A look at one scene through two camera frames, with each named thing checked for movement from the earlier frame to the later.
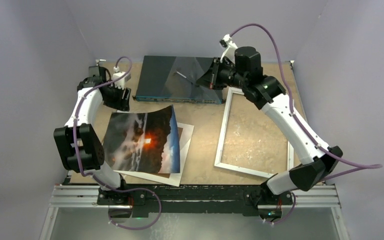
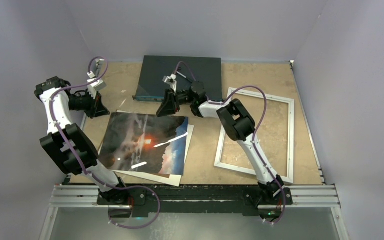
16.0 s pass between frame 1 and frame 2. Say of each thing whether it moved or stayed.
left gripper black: moved
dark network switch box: stayed
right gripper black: moved
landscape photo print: moved
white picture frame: stayed
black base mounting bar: stayed
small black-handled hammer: stayed
